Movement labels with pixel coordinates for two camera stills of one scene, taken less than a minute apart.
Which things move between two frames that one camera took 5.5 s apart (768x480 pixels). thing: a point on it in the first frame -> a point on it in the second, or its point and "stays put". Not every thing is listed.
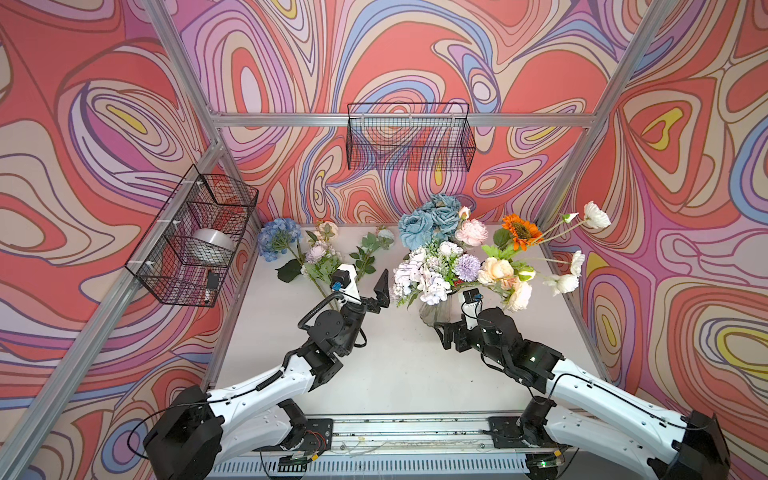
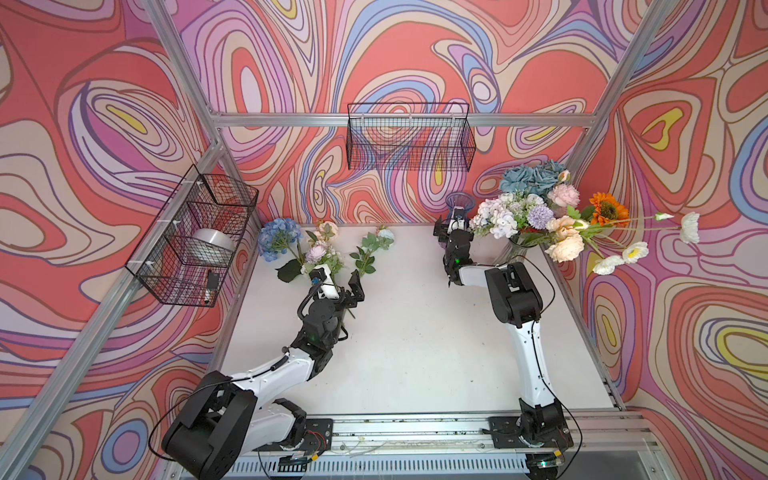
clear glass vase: x=444 y=311 -> x=516 y=247
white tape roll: x=209 y=247 stays put
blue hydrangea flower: x=277 y=236 stays put
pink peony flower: x=470 y=231 -> x=563 y=194
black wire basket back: x=410 y=137 stays put
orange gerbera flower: x=522 y=233 -> x=607 y=210
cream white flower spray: x=514 y=278 -> x=568 y=237
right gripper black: x=459 y=330 -> x=440 y=229
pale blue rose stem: x=366 y=262 stays put
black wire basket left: x=192 y=246 stays put
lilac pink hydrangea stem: x=412 y=278 -> x=495 y=215
